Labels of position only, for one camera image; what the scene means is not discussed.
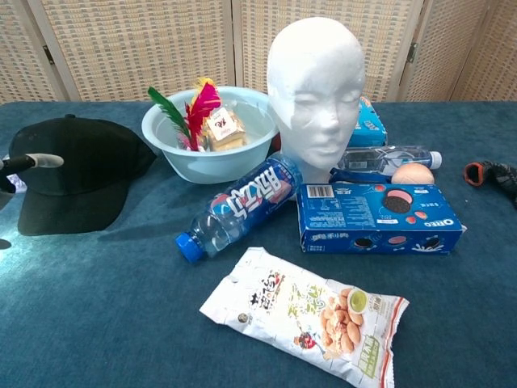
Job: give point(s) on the light blue plastic bowl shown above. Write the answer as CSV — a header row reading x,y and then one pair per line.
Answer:
x,y
210,165

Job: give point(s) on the white foam mannequin head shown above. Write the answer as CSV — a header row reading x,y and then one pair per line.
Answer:
x,y
315,101

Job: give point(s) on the white peanut snack bag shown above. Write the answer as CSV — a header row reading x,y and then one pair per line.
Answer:
x,y
299,311

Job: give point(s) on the clear wrapped cake pack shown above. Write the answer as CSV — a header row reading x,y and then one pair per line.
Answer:
x,y
224,131

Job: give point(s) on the blue Oreo cookie box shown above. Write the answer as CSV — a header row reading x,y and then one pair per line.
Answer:
x,y
363,214

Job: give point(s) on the woven folding screen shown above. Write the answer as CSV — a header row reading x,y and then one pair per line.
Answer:
x,y
121,44

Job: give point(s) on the black baseball cap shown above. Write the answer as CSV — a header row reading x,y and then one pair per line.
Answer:
x,y
81,174

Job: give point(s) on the grey knit glove orange cuff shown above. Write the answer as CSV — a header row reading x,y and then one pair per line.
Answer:
x,y
497,175

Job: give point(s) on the dark blue snack packet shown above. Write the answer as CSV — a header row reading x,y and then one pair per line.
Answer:
x,y
355,177

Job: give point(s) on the colourful feather shuttlecock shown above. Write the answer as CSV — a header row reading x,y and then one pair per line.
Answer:
x,y
198,113

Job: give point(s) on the blue label sports drink bottle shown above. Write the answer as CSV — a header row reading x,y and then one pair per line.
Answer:
x,y
250,198

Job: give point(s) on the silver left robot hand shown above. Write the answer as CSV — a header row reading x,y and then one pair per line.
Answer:
x,y
32,161

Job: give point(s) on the peach round ball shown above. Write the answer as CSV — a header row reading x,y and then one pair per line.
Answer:
x,y
412,174

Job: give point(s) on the clear water bottle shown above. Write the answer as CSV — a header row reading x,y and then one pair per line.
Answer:
x,y
383,159

